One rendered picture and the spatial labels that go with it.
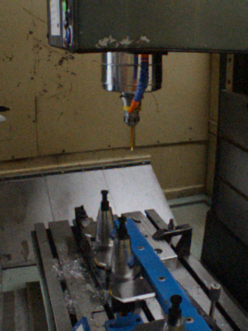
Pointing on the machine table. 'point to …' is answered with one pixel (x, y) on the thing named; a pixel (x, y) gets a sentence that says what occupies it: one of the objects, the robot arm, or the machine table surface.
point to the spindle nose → (129, 72)
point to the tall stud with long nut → (214, 298)
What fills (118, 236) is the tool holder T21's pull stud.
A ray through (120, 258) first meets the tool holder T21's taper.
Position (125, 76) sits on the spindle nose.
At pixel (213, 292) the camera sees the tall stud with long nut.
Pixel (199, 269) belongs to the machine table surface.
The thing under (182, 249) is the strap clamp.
